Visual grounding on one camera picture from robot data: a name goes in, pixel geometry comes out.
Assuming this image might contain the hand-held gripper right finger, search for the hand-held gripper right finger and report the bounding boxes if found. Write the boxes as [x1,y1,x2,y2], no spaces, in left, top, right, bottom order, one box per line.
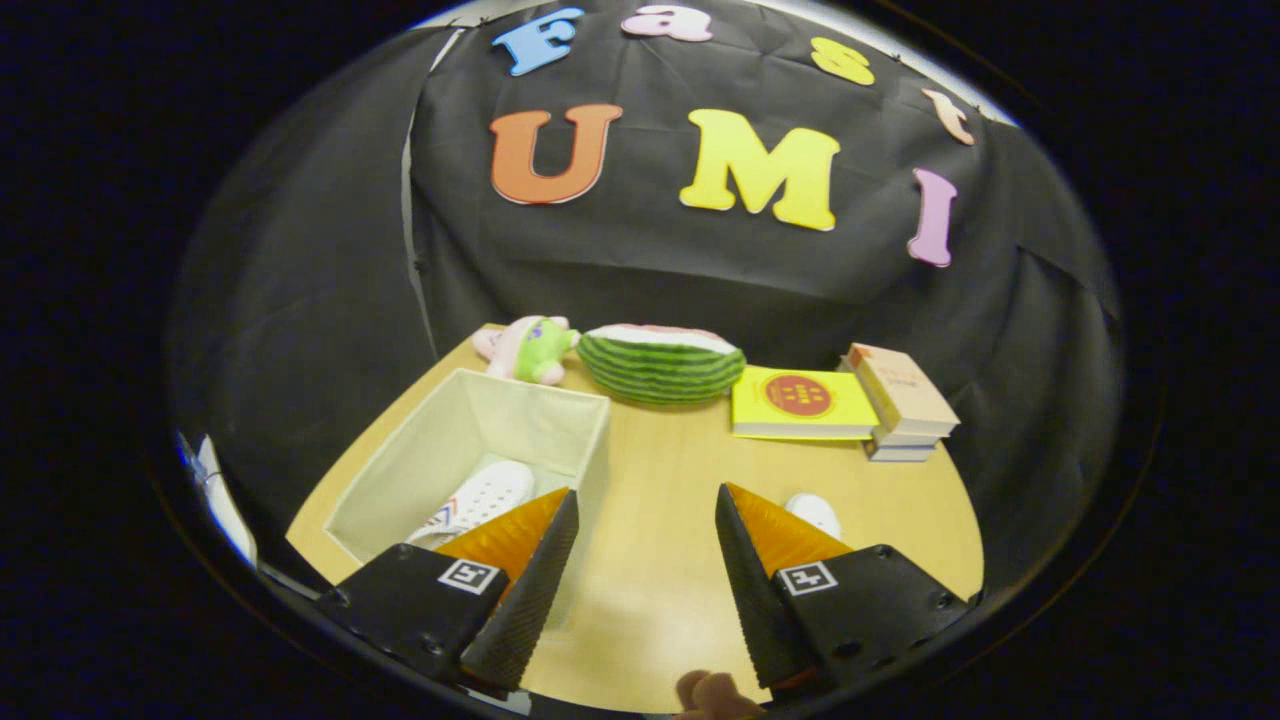
[714,482,971,693]

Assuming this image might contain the pink and green plush toy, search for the pink and green plush toy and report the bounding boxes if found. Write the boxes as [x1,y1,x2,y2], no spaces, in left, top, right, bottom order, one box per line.
[472,316,581,386]

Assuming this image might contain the white shoe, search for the white shoe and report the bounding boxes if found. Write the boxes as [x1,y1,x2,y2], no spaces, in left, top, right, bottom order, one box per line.
[783,493,843,541]
[405,460,536,549]

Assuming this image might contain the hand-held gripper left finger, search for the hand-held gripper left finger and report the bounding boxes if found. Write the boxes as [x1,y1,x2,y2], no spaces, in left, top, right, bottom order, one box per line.
[320,488,581,693]

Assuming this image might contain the yellow book with red circle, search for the yellow book with red circle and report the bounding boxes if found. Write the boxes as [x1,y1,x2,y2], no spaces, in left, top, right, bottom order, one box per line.
[731,365,881,442]

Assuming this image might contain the beige fabric storage box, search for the beige fabric storage box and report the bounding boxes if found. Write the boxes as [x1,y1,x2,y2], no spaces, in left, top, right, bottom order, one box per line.
[325,368,613,631]

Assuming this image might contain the beige book with orange spine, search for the beige book with orange spine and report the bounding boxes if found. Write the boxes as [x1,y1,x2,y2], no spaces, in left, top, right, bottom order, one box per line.
[848,343,961,438]

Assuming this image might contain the watermelon slice plush toy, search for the watermelon slice plush toy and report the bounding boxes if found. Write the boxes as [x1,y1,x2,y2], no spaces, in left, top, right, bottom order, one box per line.
[577,323,748,406]

